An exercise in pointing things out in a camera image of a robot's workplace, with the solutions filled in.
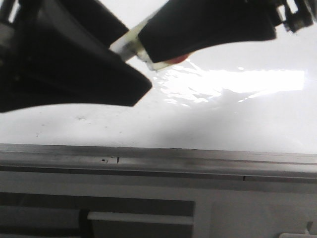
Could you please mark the white whiteboard with aluminium frame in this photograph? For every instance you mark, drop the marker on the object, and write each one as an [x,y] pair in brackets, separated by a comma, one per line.
[243,109]

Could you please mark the white whiteboard marker with tape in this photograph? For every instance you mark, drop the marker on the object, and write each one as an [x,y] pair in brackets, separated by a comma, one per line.
[129,45]

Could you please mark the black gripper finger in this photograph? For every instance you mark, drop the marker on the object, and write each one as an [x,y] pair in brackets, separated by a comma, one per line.
[184,26]
[57,52]

